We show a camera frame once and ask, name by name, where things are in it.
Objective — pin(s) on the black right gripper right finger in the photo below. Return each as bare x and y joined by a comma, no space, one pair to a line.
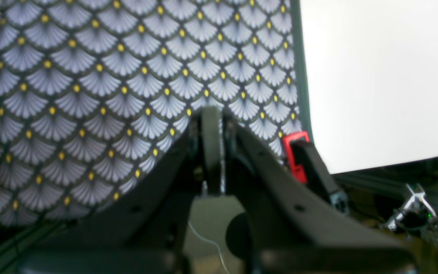
292,230

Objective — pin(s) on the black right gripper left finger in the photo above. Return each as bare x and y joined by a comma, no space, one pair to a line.
144,231

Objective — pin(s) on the black round stand base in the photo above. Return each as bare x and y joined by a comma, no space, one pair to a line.
238,238

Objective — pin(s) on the fan patterned tablecloth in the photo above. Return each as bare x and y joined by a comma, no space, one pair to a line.
94,92

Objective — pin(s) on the red side clamp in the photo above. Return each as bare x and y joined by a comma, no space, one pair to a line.
309,169

